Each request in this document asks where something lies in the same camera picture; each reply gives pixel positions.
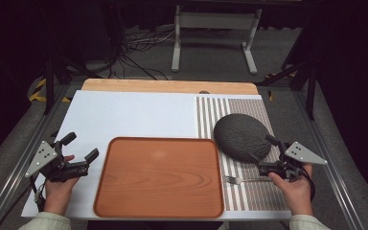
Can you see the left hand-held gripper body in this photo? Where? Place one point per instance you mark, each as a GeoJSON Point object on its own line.
{"type": "Point", "coordinates": [42, 157]}

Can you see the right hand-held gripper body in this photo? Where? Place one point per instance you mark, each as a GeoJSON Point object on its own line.
{"type": "Point", "coordinates": [303, 154]}

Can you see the dark grey round plate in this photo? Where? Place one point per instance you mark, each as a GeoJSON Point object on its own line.
{"type": "Point", "coordinates": [238, 135]}

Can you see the silver fork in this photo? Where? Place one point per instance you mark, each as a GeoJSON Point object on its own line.
{"type": "Point", "coordinates": [236, 180]}

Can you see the person's right hand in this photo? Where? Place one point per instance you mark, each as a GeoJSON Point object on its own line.
{"type": "Point", "coordinates": [297, 195]}

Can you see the person's left hand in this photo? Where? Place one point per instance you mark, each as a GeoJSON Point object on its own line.
{"type": "Point", "coordinates": [59, 195]}

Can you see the striped placemat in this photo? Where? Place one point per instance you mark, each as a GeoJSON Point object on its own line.
{"type": "Point", "coordinates": [262, 195]}

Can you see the white table board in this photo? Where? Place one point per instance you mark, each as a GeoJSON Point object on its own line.
{"type": "Point", "coordinates": [131, 115]}

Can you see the black tripod stand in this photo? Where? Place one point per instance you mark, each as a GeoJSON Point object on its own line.
{"type": "Point", "coordinates": [311, 92]}
{"type": "Point", "coordinates": [49, 83]}

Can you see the yellow black floor tape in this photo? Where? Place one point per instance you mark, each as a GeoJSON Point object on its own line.
{"type": "Point", "coordinates": [40, 84]}

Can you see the brown wooden tray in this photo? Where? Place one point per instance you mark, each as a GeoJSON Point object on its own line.
{"type": "Point", "coordinates": [159, 182]}

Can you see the light wooden table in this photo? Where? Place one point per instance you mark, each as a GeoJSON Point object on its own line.
{"type": "Point", "coordinates": [159, 86]}

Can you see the white metal stand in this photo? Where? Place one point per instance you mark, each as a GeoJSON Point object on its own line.
{"type": "Point", "coordinates": [215, 21]}

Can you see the dark curtain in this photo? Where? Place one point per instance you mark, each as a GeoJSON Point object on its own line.
{"type": "Point", "coordinates": [153, 14]}

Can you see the grey metal rail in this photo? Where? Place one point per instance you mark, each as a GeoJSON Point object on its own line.
{"type": "Point", "coordinates": [22, 159]}
{"type": "Point", "coordinates": [329, 159]}

